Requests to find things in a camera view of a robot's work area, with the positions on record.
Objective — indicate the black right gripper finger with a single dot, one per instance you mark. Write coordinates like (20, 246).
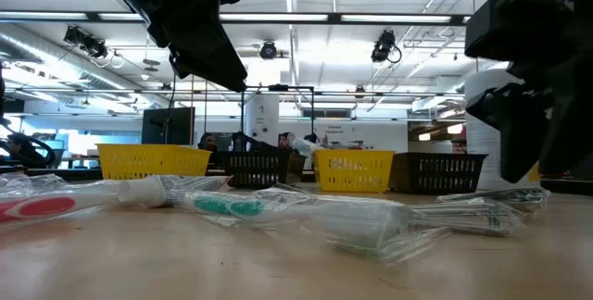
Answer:
(519, 124)
(572, 119)

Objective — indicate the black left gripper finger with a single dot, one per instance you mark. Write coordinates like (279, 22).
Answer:
(208, 54)

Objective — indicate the silver nail clipper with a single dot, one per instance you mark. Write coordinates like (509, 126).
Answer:
(505, 198)

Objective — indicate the black monitor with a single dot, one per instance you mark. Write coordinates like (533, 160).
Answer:
(167, 126)

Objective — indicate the white pillar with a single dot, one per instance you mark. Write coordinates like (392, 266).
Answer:
(261, 119)

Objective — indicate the person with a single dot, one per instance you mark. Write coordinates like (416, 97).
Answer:
(208, 142)
(283, 141)

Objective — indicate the black plastic basket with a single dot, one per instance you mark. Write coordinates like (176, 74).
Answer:
(435, 172)
(255, 168)

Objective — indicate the clear plastic bags right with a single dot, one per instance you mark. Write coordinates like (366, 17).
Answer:
(468, 216)

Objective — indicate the yellow plastic basket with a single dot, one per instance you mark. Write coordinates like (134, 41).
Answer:
(153, 161)
(354, 170)

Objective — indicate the blue wrapped toothbrush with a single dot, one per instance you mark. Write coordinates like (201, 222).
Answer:
(303, 145)

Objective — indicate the black crossbeam with light strips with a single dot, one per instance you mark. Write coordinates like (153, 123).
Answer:
(334, 17)

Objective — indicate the small white toothpaste tube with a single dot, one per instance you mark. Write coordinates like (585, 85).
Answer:
(141, 191)

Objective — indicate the green wrapped toothbrush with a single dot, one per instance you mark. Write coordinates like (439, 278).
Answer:
(227, 206)

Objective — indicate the red wrapped toothbrush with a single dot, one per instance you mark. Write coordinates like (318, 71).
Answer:
(46, 206)

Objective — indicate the black ceiling camera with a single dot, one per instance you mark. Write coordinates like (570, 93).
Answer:
(268, 51)
(85, 43)
(383, 45)

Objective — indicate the black tube stand frame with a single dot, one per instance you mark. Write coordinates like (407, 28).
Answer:
(278, 88)

